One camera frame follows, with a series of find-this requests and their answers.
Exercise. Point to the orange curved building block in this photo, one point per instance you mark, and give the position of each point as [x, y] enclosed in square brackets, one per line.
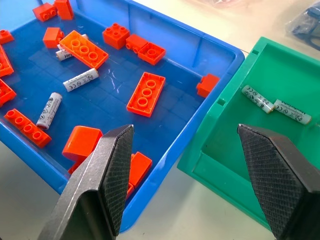
[81, 141]

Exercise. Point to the upside-down red 2x2 brick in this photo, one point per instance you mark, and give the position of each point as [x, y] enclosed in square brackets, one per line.
[151, 53]

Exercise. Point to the red 2x2 plastic brick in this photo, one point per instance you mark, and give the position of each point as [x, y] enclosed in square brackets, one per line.
[115, 35]

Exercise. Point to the green plastic bin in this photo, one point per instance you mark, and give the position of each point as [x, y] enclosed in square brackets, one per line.
[265, 75]

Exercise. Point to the white AA battery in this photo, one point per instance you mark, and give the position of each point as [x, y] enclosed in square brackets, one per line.
[292, 111]
[257, 98]
[80, 80]
[85, 36]
[63, 55]
[49, 110]

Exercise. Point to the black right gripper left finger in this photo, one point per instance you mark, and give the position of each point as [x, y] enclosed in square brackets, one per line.
[87, 200]

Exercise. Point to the blue plastic bin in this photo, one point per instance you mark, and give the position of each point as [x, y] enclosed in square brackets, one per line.
[105, 100]

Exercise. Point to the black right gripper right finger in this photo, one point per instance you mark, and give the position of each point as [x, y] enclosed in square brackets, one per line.
[285, 180]

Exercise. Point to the red plastic toy brick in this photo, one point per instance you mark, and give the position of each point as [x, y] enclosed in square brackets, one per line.
[45, 12]

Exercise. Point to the orange plastic four-stud brick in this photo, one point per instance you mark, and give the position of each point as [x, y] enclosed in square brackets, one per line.
[27, 127]

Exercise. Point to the clear plastic bag blue contents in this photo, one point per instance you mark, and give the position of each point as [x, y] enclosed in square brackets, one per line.
[305, 20]

